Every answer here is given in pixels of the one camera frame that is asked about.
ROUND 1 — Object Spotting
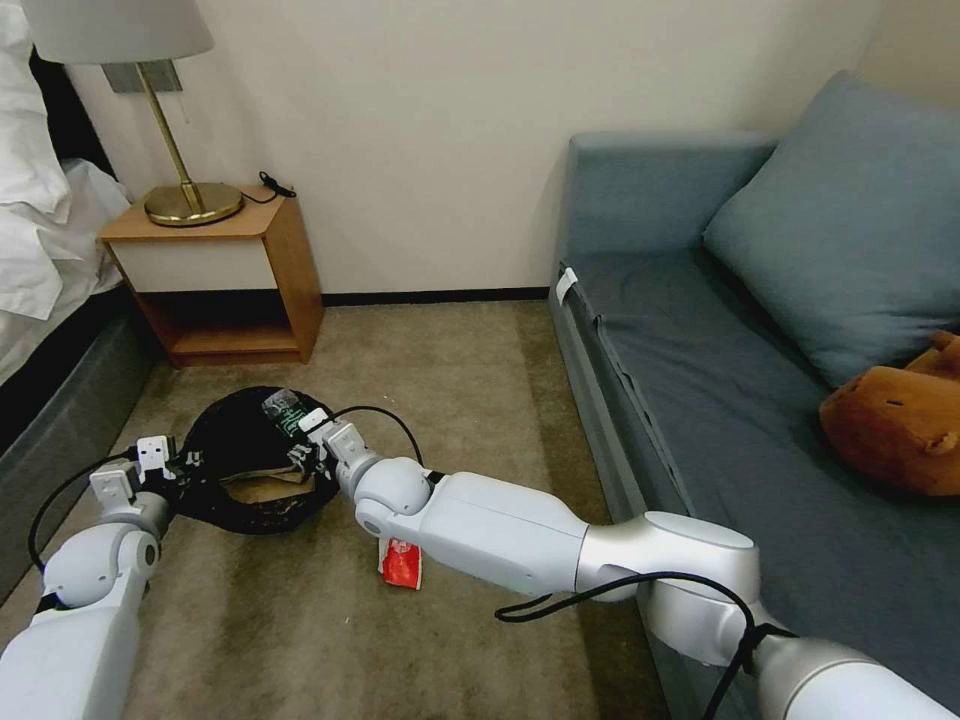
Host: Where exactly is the blue grey sofa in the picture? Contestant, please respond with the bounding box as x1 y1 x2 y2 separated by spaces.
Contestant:
549 71 960 720

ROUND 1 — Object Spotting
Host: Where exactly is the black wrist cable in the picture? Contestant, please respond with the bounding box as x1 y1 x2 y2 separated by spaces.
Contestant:
27 448 141 580
320 404 445 483

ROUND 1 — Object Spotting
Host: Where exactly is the blue grey cushion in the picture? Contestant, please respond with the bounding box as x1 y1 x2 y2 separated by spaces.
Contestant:
701 71 960 390

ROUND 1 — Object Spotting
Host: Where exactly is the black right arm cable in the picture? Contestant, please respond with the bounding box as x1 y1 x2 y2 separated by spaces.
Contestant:
494 571 798 720

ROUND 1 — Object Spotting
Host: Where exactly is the brass table lamp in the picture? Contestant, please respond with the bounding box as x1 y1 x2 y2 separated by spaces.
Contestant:
20 0 244 228

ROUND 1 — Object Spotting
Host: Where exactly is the thin black charging cable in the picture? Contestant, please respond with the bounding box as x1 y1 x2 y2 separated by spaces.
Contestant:
238 170 298 205

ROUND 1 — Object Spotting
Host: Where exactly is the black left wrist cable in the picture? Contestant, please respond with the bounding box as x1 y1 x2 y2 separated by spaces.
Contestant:
27 448 141 580

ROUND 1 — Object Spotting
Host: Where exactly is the red white paper wrapper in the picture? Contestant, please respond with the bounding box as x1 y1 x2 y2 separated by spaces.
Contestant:
374 535 426 594

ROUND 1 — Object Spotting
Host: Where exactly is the black baseboard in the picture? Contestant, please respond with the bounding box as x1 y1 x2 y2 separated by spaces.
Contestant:
320 287 553 308

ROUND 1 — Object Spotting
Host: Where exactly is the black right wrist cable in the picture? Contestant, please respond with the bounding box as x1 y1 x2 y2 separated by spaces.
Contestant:
320 404 445 483

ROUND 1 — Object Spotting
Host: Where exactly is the brown plush toy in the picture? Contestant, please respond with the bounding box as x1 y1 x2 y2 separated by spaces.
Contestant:
818 329 960 498

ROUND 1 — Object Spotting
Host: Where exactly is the grey wall switch panel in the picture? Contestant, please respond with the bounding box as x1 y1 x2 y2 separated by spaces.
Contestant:
101 59 184 95

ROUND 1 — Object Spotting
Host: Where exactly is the black headboard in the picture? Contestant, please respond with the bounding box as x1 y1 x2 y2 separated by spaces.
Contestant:
28 46 119 183

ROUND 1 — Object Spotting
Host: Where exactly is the grey bed base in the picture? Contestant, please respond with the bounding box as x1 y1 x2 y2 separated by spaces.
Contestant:
0 299 165 605

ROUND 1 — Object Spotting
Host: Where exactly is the brown crumpled paper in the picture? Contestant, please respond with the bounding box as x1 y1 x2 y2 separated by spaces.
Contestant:
223 463 318 514

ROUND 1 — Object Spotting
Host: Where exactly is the wooden nightstand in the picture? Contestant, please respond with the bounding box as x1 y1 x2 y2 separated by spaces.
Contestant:
98 182 326 370

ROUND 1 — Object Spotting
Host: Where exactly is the white duvet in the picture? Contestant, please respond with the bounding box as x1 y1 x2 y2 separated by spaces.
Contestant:
0 0 135 388

